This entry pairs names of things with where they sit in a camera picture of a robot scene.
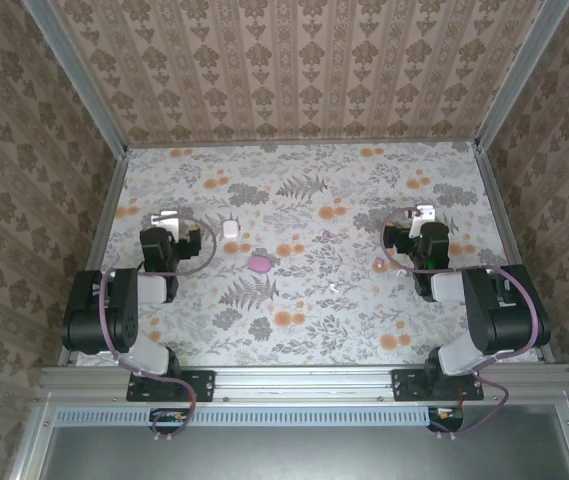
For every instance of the aluminium frame post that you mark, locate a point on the aluminium frame post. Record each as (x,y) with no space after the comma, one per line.
(81,80)
(514,75)

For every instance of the metal sheet tray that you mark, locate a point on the metal sheet tray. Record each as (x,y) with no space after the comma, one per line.
(304,455)

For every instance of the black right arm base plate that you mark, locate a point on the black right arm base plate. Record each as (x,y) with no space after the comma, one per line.
(404,385)

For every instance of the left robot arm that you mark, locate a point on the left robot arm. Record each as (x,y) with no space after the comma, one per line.
(124,310)

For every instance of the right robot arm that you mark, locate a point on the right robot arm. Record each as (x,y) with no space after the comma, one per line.
(494,320)

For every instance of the white earbud charging case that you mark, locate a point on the white earbud charging case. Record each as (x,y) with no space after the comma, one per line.
(231,228)

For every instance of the aluminium back rail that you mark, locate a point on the aluminium back rail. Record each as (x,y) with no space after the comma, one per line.
(289,143)

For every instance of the aluminium front rail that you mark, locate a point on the aluminium front rail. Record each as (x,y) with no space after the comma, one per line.
(304,385)

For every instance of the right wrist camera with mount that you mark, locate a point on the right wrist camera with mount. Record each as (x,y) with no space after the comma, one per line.
(425,212)

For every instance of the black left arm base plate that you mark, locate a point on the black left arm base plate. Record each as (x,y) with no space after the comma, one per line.
(204,385)

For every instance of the aluminium side rail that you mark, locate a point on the aluminium side rail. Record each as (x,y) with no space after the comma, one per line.
(98,250)
(504,225)

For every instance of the pink earbud charging case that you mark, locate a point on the pink earbud charging case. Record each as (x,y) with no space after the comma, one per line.
(259,264)

